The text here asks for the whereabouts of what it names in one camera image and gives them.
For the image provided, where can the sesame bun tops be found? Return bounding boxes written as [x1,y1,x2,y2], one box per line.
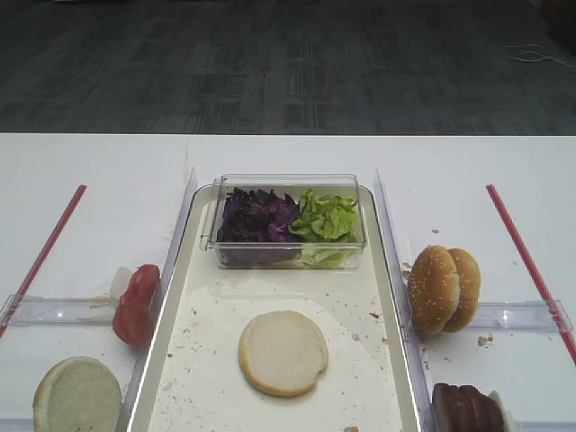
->
[408,246,482,335]

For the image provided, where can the right clear long divider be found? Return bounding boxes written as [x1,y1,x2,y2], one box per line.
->
[373,171,437,431]

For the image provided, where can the clear long divider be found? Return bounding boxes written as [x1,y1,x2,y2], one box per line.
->
[115,170,197,431]
[373,171,437,431]

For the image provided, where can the green lettuce leaves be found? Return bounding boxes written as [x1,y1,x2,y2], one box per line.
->
[290,188,358,268]

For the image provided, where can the left clear long divider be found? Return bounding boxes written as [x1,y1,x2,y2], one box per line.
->
[115,170,197,431]

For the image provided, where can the white pusher behind patties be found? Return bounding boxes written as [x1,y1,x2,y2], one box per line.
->
[489,391,517,432]

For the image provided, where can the white metal tray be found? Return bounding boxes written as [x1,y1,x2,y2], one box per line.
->
[128,186,419,431]

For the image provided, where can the clear crossbar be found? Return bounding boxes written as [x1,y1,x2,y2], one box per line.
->
[508,421,576,432]
[1,294,116,329]
[463,300,574,333]

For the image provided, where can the bun bottom on tray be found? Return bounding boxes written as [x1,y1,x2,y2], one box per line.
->
[238,310,329,397]

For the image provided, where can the right near clear crossbar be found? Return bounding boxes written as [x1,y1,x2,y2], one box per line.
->
[508,421,576,432]

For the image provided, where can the right far clear crossbar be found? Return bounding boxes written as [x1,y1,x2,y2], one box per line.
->
[463,300,574,333]

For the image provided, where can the brown meat patties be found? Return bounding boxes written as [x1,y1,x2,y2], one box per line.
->
[432,382,506,432]

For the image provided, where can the left far clear crossbar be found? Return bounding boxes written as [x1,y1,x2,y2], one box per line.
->
[1,294,116,329]

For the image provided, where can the purple lettuce leaves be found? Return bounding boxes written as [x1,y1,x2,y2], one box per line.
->
[217,188,300,267]

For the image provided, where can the white cable on floor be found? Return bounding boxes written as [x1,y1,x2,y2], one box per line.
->
[500,43,576,72]

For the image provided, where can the white plastic pusher block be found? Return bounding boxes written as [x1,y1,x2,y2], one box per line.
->
[110,266,132,303]

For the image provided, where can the clear plastic salad box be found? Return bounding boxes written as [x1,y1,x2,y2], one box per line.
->
[200,174,366,269]

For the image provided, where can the left red rail strip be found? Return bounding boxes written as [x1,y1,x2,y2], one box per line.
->
[0,184,87,337]

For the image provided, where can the right red rail strip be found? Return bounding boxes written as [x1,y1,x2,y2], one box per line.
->
[486,184,575,361]

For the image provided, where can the red rail strip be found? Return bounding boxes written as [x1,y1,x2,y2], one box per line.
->
[0,184,87,337]
[486,184,575,361]

